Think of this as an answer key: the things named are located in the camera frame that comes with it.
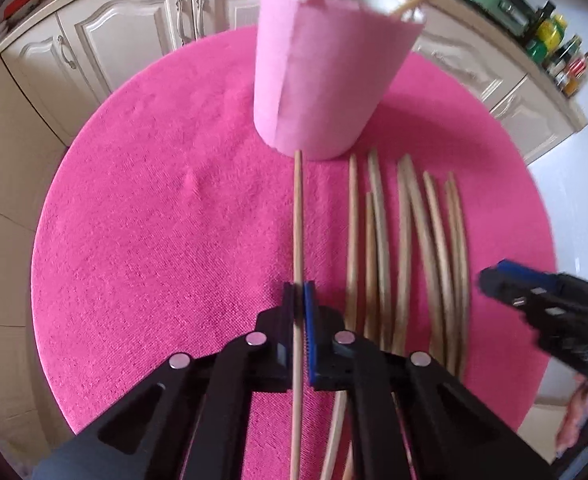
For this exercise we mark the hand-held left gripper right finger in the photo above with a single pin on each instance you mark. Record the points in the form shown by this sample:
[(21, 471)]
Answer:
[(309, 330)]

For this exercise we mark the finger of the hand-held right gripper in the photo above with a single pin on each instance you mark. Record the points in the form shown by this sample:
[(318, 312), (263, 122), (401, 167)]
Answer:
[(518, 269), (503, 287)]

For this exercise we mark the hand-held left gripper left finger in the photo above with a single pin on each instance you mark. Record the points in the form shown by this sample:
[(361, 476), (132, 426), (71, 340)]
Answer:
[(288, 320)]

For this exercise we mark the bunch of brown chopsticks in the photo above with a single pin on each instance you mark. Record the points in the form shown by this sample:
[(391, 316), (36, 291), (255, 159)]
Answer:
[(426, 240)]

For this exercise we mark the pink cup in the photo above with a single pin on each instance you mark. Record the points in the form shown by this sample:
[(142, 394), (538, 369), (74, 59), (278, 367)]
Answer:
[(324, 70)]

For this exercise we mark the person's right hand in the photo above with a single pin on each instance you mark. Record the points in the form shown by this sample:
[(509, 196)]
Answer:
[(581, 410)]

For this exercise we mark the round pink mat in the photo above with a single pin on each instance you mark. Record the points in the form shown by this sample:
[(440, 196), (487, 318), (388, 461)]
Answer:
[(149, 235)]

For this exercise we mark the red label sauce bottle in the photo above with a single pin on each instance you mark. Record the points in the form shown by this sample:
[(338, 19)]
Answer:
[(576, 77)]

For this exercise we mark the small dark condiment bottle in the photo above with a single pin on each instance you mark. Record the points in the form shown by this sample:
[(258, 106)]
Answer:
[(566, 55)]

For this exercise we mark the green bottle with yellow label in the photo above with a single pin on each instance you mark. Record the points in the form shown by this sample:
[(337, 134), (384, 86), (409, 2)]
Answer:
[(548, 37)]

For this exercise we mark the dark glass oil bottle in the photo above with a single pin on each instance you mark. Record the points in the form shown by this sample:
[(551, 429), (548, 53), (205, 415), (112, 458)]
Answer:
[(543, 17)]

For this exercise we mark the cream kitchen base cabinets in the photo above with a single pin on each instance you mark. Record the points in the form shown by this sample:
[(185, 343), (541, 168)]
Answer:
[(119, 25)]

